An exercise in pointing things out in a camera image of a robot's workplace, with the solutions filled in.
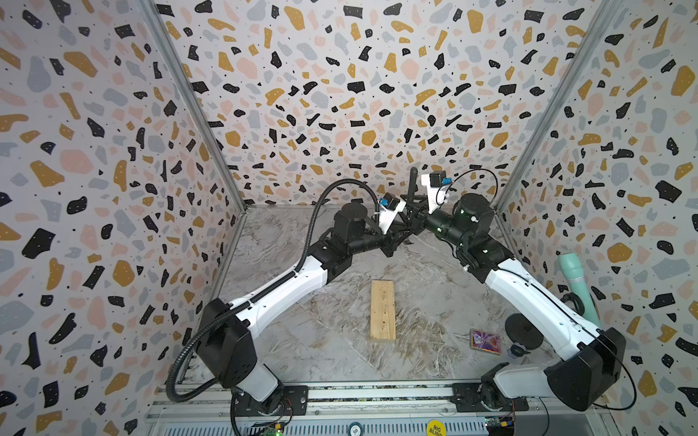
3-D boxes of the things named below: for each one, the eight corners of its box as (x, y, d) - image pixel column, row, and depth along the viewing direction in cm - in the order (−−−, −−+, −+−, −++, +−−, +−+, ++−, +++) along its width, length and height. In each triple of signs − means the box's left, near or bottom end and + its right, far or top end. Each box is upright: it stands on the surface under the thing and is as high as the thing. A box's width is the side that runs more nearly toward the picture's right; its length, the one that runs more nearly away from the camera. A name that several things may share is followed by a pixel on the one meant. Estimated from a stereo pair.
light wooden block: (370, 343, 86) (370, 338, 83) (369, 286, 99) (370, 280, 96) (397, 343, 86) (398, 338, 83) (393, 286, 99) (394, 280, 96)
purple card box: (470, 348, 85) (472, 346, 84) (470, 331, 89) (472, 328, 87) (499, 356, 84) (502, 353, 83) (498, 338, 88) (501, 335, 86)
